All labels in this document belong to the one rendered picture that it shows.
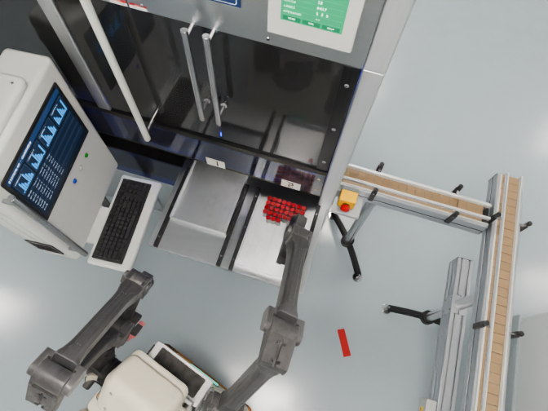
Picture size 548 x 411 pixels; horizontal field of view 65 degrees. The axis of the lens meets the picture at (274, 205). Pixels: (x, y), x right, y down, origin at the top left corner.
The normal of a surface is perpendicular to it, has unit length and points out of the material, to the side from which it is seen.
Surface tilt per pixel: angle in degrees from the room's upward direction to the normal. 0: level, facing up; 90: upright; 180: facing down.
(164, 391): 42
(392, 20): 90
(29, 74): 0
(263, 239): 0
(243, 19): 90
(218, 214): 0
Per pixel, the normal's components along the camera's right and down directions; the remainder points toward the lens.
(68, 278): 0.04, -0.38
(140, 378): 0.40, -0.79
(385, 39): -0.29, 0.88
